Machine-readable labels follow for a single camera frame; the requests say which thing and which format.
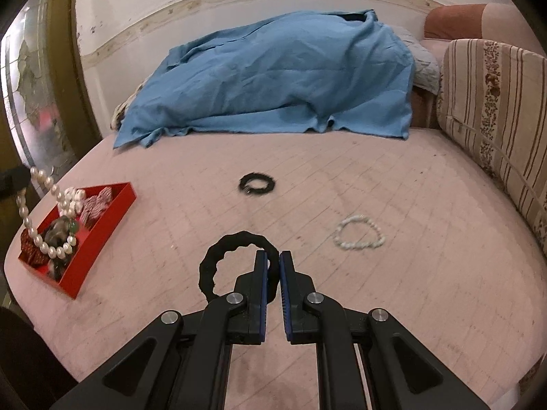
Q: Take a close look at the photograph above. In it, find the glass panel door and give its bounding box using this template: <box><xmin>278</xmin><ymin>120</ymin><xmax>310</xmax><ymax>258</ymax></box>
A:
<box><xmin>0</xmin><ymin>0</ymin><xmax>103</xmax><ymax>172</ymax></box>

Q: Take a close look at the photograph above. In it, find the blue cloth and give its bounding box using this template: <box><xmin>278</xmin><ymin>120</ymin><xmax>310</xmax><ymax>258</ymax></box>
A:
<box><xmin>113</xmin><ymin>9</ymin><xmax>417</xmax><ymax>149</ymax></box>

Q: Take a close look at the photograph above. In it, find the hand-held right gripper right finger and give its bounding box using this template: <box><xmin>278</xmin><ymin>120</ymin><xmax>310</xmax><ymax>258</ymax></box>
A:
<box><xmin>279</xmin><ymin>251</ymin><xmax>492</xmax><ymax>410</ymax></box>

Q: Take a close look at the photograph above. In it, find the striped floral cushion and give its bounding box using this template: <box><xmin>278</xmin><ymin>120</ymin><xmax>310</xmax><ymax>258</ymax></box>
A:
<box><xmin>437</xmin><ymin>38</ymin><xmax>547</xmax><ymax>259</ymax></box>

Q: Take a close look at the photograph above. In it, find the red patterned cloth piece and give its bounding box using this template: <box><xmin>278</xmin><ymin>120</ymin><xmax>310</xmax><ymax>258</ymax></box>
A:
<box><xmin>19</xmin><ymin>233</ymin><xmax>50</xmax><ymax>265</ymax></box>

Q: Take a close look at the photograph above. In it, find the white pearl necklace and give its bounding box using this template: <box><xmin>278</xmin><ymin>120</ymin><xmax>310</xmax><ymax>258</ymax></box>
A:
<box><xmin>16</xmin><ymin>168</ymin><xmax>82</xmax><ymax>259</ymax></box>

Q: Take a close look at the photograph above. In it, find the pink sofa armrest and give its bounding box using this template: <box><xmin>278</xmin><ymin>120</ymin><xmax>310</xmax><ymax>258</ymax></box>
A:
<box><xmin>410</xmin><ymin>3</ymin><xmax>513</xmax><ymax>129</ymax></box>

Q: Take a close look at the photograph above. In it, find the red tray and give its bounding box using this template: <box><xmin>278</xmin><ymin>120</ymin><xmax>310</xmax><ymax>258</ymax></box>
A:
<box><xmin>18</xmin><ymin>181</ymin><xmax>137</xmax><ymax>299</ymax></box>

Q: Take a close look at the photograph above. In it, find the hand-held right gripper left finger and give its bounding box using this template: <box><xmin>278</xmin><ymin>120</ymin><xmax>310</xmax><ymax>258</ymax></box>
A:
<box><xmin>49</xmin><ymin>250</ymin><xmax>270</xmax><ymax>410</ymax></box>

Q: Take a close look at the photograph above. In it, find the grey quilted pillow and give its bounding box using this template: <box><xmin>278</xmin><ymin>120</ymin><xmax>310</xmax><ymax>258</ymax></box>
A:
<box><xmin>393</xmin><ymin>26</ymin><xmax>441</xmax><ymax>95</ymax></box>

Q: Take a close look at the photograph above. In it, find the black wavy hair tie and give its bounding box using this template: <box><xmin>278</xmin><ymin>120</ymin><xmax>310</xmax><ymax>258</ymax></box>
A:
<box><xmin>199</xmin><ymin>231</ymin><xmax>279</xmax><ymax>304</ymax></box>

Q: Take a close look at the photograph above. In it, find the small black beaded bracelet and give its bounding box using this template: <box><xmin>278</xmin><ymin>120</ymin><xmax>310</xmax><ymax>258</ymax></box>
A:
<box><xmin>238</xmin><ymin>172</ymin><xmax>276</xmax><ymax>196</ymax></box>

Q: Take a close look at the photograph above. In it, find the red plaid scrunchie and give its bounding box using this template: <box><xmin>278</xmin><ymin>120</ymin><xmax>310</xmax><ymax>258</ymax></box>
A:
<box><xmin>79</xmin><ymin>187</ymin><xmax>114</xmax><ymax>225</ymax></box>

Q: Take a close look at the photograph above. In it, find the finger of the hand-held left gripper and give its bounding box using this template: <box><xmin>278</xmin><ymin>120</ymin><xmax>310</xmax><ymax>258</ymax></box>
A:
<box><xmin>0</xmin><ymin>166</ymin><xmax>31</xmax><ymax>201</ymax></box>

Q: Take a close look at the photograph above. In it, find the pale bead bracelet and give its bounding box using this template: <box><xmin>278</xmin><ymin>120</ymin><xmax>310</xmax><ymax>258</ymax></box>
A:
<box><xmin>333</xmin><ymin>216</ymin><xmax>386</xmax><ymax>250</ymax></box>

